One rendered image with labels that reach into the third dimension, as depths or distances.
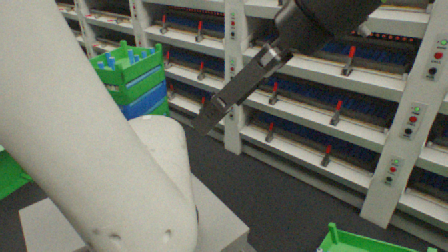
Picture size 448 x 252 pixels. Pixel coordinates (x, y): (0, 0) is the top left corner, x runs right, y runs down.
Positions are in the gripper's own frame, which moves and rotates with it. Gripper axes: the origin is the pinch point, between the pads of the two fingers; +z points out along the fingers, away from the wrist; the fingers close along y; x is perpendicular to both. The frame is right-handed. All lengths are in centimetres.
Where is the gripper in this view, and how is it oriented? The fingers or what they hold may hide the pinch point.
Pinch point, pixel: (221, 109)
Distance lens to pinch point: 46.9
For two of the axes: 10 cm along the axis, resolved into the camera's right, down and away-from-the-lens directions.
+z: -5.9, 5.5, 5.9
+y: 4.4, -4.0, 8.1
